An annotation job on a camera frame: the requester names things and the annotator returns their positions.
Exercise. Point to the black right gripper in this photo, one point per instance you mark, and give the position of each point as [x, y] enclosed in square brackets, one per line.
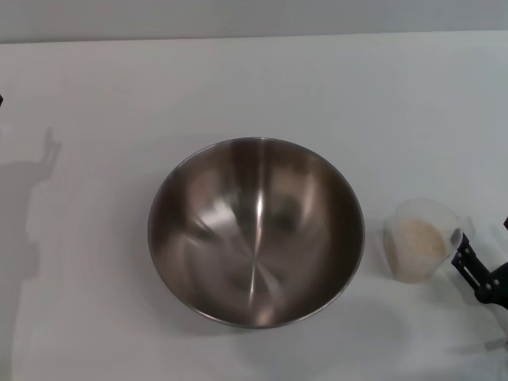
[502, 274]

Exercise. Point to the white raw rice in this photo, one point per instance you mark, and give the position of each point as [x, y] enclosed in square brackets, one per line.
[416, 248]

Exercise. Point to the clear plastic measuring cup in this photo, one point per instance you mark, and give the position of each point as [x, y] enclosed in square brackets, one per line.
[401, 214]

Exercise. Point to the stainless steel mixing bowl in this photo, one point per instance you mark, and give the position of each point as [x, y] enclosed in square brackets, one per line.
[256, 234]

